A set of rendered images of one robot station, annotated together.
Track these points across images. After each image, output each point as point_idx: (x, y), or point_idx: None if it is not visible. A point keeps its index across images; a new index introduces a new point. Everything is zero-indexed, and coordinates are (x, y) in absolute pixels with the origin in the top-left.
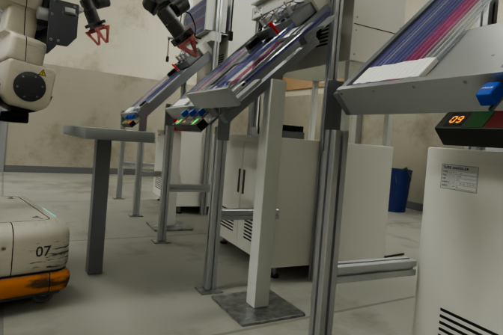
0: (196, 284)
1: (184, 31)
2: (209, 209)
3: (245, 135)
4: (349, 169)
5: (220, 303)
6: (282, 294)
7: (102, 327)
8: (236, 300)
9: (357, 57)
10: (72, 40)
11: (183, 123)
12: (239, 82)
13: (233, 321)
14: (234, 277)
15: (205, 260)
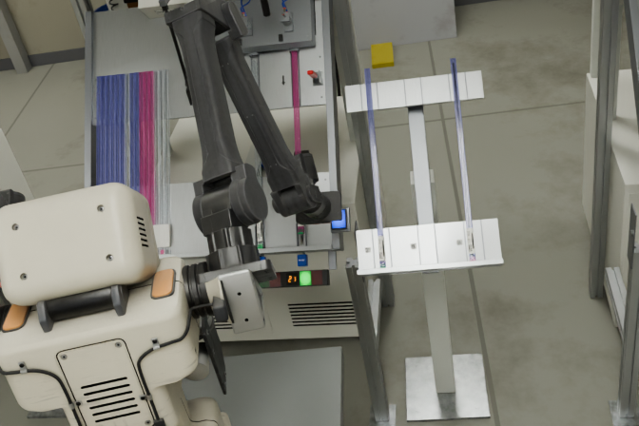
0: (358, 425)
1: (329, 201)
2: (364, 352)
3: None
4: None
5: (431, 418)
6: (419, 350)
7: None
8: (428, 400)
9: None
10: (222, 351)
11: (262, 286)
12: (440, 223)
13: (474, 421)
14: (349, 377)
15: (374, 398)
